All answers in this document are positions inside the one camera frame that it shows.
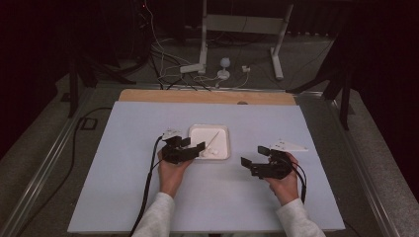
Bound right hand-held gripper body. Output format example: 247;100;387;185
250;138;309;181

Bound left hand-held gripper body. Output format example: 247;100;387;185
161;127;199;165

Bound white square tray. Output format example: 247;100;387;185
187;123;231;161

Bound person's left hand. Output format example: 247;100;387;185
157;151;194;198

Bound person's right hand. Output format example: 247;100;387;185
266;151;300;206

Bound wooden table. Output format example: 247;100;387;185
118;88;296;107

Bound light blue table mat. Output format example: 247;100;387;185
67;101;346;233

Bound white power strip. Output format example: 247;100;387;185
179;63;206;74

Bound small round white device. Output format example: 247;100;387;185
216;57;231;81

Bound black angled stand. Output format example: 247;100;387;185
286;33;354;131

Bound black tripod stand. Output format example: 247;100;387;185
67;48;136;119

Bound right hand-held gripper black cable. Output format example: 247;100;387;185
289;161;307;204

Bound hand-held gripper black cable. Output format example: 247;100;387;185
289;161;307;204
128;135;164;237

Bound left hand-held gripper black cable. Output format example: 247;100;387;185
128;135;164;237

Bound white cables on floor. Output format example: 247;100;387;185
143;0;250;90

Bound metal floor rail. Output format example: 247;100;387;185
324;97;401;237
0;87;97;237

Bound black square floor frame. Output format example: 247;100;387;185
80;117;99;130

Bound long black floor cable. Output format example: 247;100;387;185
16;107;113;237

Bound white metal stand frame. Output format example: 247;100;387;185
198;0;294;81

